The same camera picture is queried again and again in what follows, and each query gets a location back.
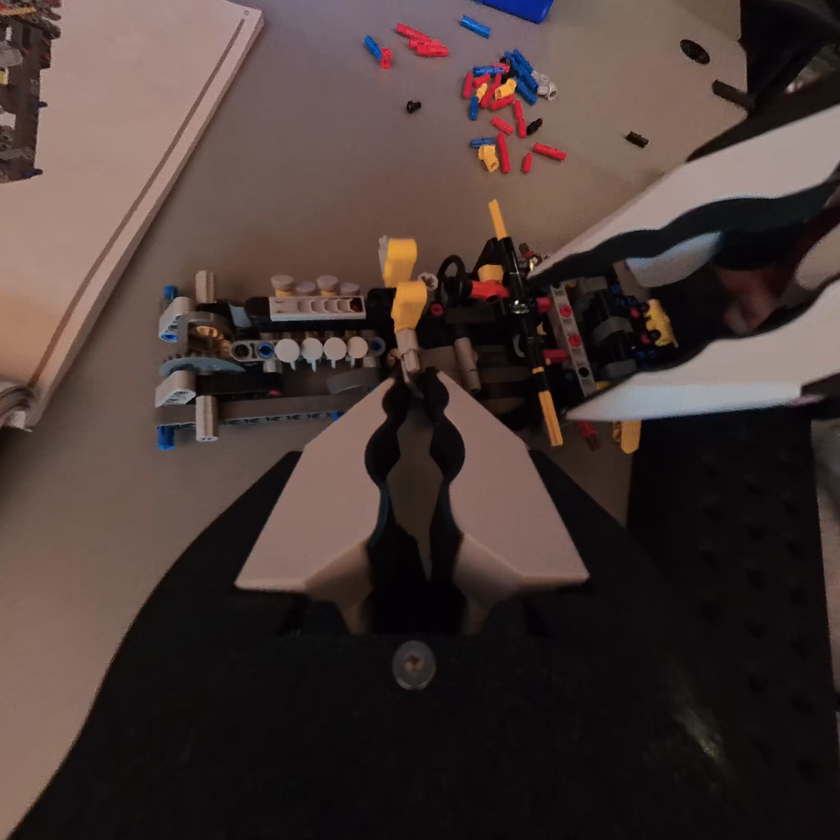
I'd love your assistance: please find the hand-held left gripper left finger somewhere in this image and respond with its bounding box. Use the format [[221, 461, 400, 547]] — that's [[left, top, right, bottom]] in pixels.
[[235, 377, 427, 635]]

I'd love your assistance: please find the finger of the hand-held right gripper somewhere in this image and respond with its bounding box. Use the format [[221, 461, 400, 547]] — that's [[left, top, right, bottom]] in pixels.
[[564, 279, 840, 423], [527, 104, 840, 290]]

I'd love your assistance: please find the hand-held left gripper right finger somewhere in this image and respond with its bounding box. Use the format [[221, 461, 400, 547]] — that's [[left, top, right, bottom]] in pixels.
[[423, 367, 590, 635]]

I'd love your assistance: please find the partly built lego car chassis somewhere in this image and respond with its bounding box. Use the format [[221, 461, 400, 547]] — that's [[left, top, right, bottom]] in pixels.
[[154, 236, 680, 454]]

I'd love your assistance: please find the person's right hand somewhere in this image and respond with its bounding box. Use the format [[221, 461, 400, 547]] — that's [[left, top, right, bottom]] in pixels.
[[718, 262, 798, 336]]

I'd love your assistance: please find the pile of red blue pins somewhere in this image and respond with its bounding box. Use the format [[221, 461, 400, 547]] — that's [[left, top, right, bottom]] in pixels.
[[363, 14, 567, 175]]

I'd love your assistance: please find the blue plastic bin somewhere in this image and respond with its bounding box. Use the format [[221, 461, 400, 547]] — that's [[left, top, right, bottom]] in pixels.
[[469, 0, 555, 24]]

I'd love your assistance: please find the open instruction booklet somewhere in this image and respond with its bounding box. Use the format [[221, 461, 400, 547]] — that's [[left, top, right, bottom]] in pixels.
[[0, 0, 265, 431]]

